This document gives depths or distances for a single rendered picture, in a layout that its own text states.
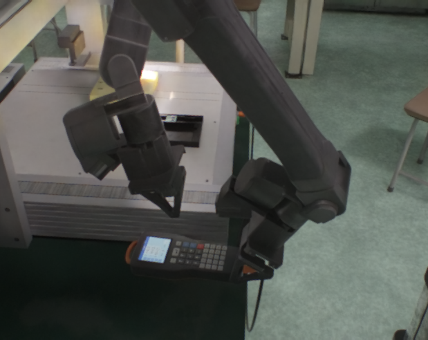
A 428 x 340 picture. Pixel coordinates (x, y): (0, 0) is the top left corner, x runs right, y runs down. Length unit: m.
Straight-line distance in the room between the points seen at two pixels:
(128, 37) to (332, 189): 0.33
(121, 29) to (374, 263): 1.74
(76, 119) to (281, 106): 0.28
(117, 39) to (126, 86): 0.06
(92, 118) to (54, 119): 0.69
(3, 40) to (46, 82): 0.58
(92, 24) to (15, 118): 0.42
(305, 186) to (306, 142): 0.08
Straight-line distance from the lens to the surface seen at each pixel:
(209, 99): 1.44
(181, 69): 1.62
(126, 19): 0.69
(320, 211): 0.71
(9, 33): 1.05
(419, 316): 1.07
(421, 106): 2.43
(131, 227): 1.09
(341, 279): 2.14
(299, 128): 0.62
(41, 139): 1.31
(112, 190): 1.11
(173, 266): 0.88
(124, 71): 0.67
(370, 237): 2.35
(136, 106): 0.70
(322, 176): 0.67
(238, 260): 0.81
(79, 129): 0.70
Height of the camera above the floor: 1.53
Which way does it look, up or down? 36 degrees down
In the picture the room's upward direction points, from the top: 2 degrees clockwise
